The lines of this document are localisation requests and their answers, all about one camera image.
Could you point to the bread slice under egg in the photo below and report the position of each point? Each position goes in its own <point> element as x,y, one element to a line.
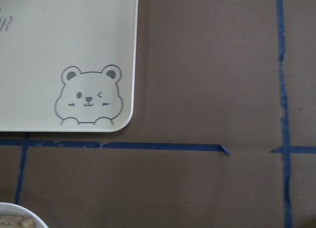
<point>15,221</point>

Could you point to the white round plate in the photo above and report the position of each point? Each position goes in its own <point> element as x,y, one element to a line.
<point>13,209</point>

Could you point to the horizontal blue tape upper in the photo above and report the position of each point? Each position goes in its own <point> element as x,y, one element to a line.
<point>118,145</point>

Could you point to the vertical blue tape right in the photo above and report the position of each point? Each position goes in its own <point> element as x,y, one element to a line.
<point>286,149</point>

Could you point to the cream bear serving tray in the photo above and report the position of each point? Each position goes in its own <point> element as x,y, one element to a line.
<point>67,65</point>

